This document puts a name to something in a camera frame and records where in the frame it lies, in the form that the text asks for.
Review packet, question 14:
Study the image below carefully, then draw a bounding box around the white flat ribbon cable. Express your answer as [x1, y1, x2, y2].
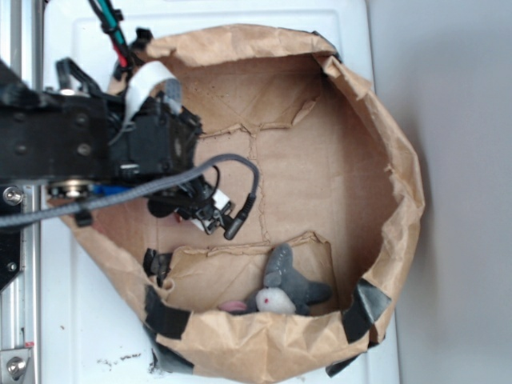
[122, 61, 177, 123]

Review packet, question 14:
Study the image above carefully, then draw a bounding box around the black mounting bracket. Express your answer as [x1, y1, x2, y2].
[1, 185, 23, 292]

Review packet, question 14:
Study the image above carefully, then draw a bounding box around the grey braided cable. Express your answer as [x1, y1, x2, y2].
[0, 154, 261, 241]

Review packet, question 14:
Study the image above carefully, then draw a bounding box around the grey plush bunny toy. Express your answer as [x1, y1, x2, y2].
[218, 243, 333, 316]

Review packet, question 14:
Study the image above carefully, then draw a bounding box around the black green red cable bundle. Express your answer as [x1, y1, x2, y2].
[86, 0, 139, 71]

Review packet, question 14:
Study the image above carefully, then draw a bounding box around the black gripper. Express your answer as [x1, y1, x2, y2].
[109, 95, 233, 234]

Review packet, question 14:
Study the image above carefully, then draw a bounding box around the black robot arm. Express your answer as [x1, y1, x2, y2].
[1, 58, 241, 238]

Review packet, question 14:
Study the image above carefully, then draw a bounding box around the white plastic tray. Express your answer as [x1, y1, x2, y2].
[39, 0, 402, 384]

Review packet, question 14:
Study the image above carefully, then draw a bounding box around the aluminium frame rail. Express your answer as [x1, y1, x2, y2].
[1, 1, 44, 383]

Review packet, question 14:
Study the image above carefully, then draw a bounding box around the silver corner bracket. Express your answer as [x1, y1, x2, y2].
[1, 348, 34, 384]

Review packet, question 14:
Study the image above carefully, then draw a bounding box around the brown paper bag bin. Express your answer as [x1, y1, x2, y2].
[72, 25, 425, 383]

